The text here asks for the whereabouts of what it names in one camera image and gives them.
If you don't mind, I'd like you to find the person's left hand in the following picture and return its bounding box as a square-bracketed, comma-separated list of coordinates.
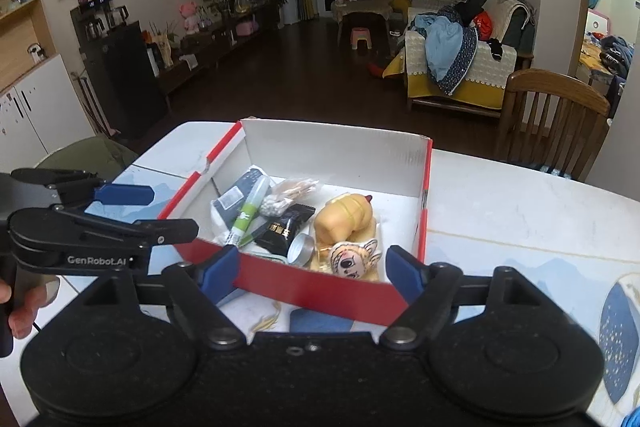
[8, 275, 60, 339]

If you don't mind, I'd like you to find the green white tube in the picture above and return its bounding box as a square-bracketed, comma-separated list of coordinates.
[226, 176, 270, 246]

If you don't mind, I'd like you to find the dark blue sachet packet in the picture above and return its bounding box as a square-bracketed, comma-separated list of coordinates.
[210, 167, 266, 235]

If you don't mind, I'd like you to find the black snack packet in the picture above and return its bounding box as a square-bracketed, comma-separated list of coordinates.
[254, 204, 316, 257]

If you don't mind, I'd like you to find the tiger face toy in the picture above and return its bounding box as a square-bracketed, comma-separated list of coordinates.
[329, 239, 382, 280]

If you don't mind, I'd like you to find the silver round tin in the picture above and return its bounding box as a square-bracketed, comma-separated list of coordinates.
[286, 233, 316, 267]

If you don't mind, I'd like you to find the yellow squishy bread toy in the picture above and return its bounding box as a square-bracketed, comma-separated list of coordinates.
[314, 194, 378, 249]

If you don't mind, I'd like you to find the white cabinet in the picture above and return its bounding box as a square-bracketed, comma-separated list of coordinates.
[0, 55, 94, 172]

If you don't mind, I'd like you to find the cotton swab bag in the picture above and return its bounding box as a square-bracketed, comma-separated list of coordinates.
[259, 179, 320, 217]

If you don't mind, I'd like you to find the red and white cardboard box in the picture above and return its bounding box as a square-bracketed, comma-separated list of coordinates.
[160, 119, 433, 325]

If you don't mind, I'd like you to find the black tea bar machine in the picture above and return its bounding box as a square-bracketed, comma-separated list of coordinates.
[70, 0, 167, 139]

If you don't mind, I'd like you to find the pink plush toy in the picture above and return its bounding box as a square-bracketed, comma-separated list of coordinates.
[179, 1, 200, 35]

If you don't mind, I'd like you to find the wooden dining chair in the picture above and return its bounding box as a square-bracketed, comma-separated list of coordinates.
[495, 69, 610, 182]

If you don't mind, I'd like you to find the light blue jacket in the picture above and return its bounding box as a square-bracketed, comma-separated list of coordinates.
[414, 14, 463, 81]

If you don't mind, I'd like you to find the sofa with yellow cover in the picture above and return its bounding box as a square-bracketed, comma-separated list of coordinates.
[383, 0, 535, 113]

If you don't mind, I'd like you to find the pink plastic stool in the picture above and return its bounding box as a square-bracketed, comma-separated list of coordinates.
[350, 27, 372, 51]

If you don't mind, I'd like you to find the low coffee table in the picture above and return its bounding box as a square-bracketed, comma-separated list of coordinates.
[331, 0, 394, 44]

